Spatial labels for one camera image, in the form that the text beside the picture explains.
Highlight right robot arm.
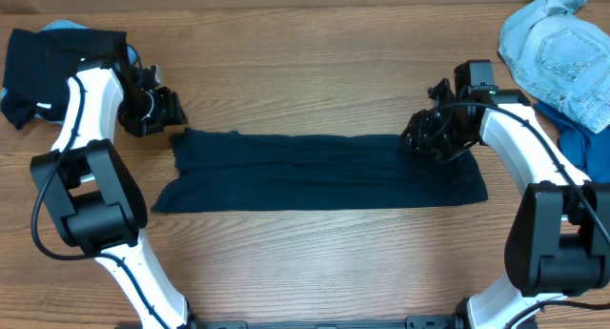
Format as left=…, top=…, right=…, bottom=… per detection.
left=400, top=60, right=609, bottom=329

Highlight dark blue garment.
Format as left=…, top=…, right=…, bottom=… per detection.
left=535, top=102, right=610, bottom=183

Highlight folded light blue jeans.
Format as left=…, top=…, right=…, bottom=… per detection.
left=0, top=19, right=141, bottom=125

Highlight folded black shirt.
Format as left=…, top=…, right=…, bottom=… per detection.
left=3, top=29, right=127, bottom=107

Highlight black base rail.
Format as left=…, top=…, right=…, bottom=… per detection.
left=188, top=315, right=470, bottom=329

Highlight black garment under stack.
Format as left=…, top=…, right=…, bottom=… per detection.
left=1, top=91, right=67, bottom=130

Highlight crumpled light denim jeans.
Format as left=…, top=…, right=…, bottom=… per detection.
left=498, top=0, right=609, bottom=134

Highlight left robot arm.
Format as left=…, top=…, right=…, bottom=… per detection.
left=30, top=58, right=194, bottom=328

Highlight black t-shirt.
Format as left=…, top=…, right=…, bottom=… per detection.
left=152, top=129, right=488, bottom=214

